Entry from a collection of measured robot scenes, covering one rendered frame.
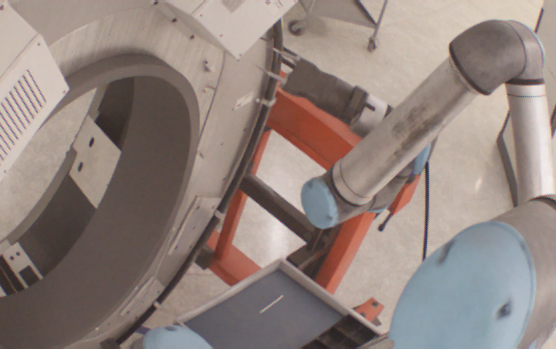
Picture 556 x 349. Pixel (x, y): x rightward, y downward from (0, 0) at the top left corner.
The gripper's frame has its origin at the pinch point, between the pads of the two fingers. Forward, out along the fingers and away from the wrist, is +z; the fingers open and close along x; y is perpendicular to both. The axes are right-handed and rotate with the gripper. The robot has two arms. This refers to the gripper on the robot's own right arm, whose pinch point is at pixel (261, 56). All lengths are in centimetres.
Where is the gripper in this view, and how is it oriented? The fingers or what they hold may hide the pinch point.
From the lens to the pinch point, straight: 152.5
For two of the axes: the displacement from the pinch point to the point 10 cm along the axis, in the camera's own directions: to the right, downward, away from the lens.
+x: 4.7, -8.8, 0.8
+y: -0.9, 0.4, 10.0
